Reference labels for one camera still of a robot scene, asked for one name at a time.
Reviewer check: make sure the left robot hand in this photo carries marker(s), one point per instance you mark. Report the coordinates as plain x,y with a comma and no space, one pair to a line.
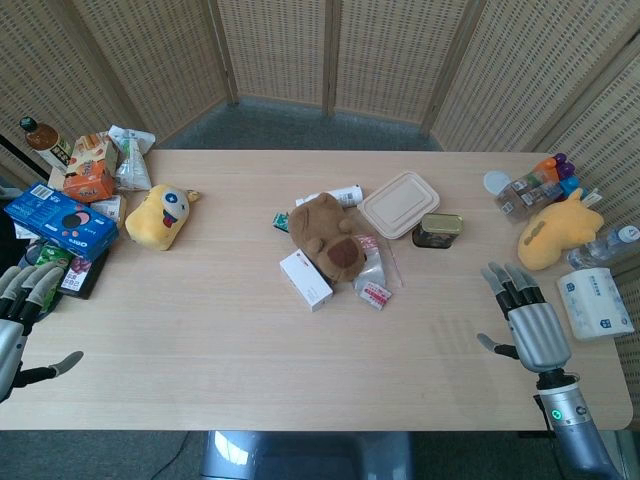
12,345

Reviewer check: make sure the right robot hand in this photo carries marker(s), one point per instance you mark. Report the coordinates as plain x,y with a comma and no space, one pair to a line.
540,335

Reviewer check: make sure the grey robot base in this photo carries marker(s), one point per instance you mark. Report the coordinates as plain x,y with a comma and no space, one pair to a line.
305,457

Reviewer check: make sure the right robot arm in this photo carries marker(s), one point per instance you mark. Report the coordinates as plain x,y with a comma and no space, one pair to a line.
575,430

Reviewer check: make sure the blue Oreo cookie box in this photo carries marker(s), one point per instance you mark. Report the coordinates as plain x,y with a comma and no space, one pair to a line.
60,222

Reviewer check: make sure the small metal tin can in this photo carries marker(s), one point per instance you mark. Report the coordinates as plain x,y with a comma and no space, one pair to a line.
439,231

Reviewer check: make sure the orange snack box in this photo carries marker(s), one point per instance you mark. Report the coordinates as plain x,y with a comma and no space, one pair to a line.
90,182

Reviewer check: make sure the wafer biscuit box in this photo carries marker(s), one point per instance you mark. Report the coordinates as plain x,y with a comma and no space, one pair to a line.
90,145

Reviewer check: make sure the white box with red print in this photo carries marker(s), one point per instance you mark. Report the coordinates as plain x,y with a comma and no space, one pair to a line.
306,282

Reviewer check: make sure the white tissue pack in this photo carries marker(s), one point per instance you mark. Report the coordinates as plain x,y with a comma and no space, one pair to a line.
595,305

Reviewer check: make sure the purple grape snack packet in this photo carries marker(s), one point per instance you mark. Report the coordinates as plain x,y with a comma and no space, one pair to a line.
77,272

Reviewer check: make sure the green snack packet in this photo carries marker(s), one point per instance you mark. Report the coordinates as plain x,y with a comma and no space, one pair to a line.
50,255

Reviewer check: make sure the yellow duck plush toy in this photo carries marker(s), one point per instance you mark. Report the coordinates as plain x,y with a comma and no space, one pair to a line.
555,235

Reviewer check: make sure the black flat tray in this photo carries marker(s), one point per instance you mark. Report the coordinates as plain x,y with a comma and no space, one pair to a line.
95,272

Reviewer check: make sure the clear water bottle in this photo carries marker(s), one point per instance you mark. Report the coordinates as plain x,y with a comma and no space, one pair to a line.
607,242

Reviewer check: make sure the colourful small bottles pack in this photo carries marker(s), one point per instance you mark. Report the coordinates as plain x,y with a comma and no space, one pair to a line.
560,172
525,197

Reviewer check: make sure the white round lid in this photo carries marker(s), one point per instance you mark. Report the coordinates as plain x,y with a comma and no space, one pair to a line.
495,181

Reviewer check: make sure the small white carton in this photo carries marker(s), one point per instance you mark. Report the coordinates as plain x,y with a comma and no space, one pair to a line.
111,209

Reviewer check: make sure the small red white packet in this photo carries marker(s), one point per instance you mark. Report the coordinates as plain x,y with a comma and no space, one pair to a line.
375,296

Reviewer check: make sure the clear zip plastic bag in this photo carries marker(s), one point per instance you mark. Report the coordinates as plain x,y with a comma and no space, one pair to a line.
380,260

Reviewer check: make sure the yellow emoji plush toy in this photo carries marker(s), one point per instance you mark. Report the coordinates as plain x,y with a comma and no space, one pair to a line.
155,217

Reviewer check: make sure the beige lidded takeout container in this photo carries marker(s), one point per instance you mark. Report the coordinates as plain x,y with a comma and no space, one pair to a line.
400,202

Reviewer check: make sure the brown tea bottle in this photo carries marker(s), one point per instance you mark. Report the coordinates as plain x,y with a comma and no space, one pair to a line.
47,145

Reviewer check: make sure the white snack bag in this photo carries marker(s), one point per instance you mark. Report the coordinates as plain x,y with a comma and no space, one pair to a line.
131,160

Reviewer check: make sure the brown capybara plush toy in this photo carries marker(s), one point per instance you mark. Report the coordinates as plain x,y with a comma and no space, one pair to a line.
325,235

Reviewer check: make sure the white cylindrical bottle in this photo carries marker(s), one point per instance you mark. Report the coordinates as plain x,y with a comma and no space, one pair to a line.
345,194

